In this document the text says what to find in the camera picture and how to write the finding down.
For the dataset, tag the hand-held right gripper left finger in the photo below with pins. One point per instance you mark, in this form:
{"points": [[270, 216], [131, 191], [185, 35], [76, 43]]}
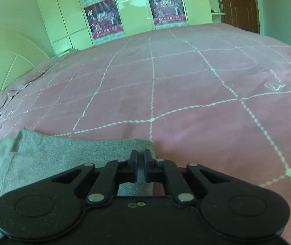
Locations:
{"points": [[134, 167]]}

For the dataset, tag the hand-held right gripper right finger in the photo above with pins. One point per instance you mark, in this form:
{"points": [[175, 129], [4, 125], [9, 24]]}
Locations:
{"points": [[146, 167]]}

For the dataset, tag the grey pants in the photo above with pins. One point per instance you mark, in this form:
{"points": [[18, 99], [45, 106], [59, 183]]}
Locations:
{"points": [[46, 163]]}

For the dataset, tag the pink checkered bed sheet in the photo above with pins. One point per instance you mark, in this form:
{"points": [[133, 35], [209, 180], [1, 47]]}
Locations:
{"points": [[186, 94]]}

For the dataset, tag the cream wooden headboard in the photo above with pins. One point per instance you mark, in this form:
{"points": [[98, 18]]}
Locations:
{"points": [[5, 63]]}

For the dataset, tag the cream glossy wardrobe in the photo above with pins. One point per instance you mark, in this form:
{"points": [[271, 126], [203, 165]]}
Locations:
{"points": [[125, 7]]}

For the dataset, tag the cream corner shelf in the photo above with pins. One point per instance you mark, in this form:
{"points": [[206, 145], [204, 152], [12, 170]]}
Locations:
{"points": [[215, 2]]}

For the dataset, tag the brown wooden door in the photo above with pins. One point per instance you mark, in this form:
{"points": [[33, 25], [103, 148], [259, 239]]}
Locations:
{"points": [[239, 5]]}

